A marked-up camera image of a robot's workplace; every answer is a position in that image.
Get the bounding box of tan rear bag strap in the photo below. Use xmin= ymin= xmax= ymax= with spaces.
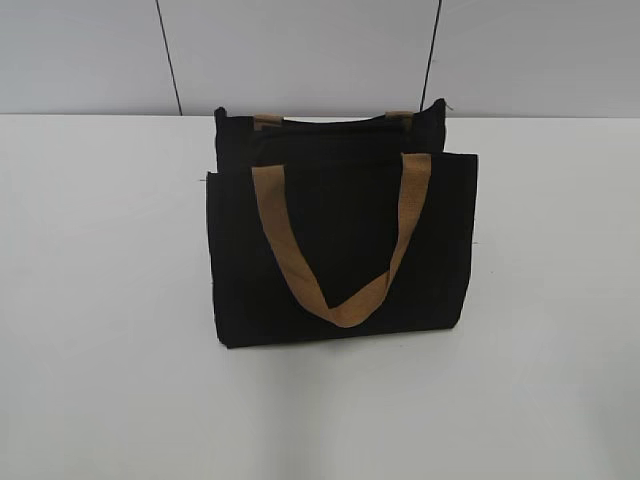
xmin=253 ymin=109 xmax=414 ymax=132

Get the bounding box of tan bag strap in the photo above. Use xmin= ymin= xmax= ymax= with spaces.
xmin=253 ymin=109 xmax=414 ymax=132
xmin=250 ymin=152 xmax=432 ymax=330

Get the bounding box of tan front bag strap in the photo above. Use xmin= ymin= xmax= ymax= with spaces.
xmin=250 ymin=152 xmax=432 ymax=330

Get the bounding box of black canvas tote bag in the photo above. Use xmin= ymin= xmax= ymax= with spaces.
xmin=206 ymin=99 xmax=479 ymax=349

